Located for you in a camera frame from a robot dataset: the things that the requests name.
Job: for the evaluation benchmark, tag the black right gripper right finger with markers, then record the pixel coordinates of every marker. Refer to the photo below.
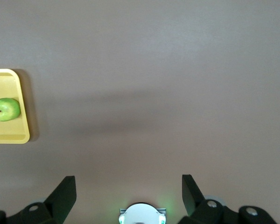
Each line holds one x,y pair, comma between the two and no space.
198,210

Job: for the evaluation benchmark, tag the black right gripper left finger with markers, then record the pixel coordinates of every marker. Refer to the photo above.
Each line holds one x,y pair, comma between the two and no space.
58,205

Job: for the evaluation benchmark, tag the green apple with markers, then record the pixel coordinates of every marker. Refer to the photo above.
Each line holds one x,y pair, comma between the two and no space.
5,109

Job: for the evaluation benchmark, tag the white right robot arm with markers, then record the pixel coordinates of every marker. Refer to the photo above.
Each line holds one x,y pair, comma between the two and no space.
142,214

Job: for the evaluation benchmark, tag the yellow plastic tray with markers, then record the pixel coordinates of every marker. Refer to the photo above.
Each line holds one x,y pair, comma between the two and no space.
7,133

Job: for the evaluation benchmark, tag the brown table cover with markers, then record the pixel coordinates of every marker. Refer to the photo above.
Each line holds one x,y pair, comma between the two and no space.
154,81

